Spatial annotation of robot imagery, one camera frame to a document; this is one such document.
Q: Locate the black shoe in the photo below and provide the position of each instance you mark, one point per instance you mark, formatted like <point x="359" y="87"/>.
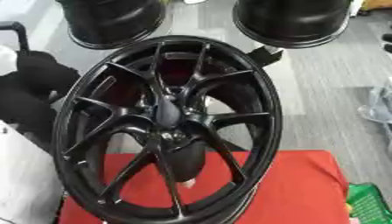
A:
<point x="388" y="37"/>
<point x="388" y="48"/>

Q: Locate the black round wheel rim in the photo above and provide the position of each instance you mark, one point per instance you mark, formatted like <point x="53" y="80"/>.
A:
<point x="291" y="20"/>
<point x="109" y="20"/>

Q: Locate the black garment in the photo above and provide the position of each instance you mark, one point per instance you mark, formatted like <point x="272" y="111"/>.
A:
<point x="30" y="87"/>

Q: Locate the yellow box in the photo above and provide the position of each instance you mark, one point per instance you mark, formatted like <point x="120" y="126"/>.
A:
<point x="378" y="4"/>

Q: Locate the white fabric sheet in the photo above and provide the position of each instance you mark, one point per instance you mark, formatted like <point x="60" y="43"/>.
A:
<point x="25" y="180"/>

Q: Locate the black metal tube frame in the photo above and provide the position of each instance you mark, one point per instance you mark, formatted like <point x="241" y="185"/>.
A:
<point x="20" y="35"/>

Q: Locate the black stand bracket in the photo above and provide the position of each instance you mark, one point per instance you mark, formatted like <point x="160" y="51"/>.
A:
<point x="265" y="57"/>

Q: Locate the black spoked wheel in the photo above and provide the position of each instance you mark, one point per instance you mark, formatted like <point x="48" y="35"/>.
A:
<point x="130" y="121"/>

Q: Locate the clear plastic bag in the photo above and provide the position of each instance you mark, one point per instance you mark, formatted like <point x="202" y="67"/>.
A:
<point x="380" y="110"/>

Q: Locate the green plastic basket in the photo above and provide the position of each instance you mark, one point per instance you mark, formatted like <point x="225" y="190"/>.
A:
<point x="370" y="204"/>

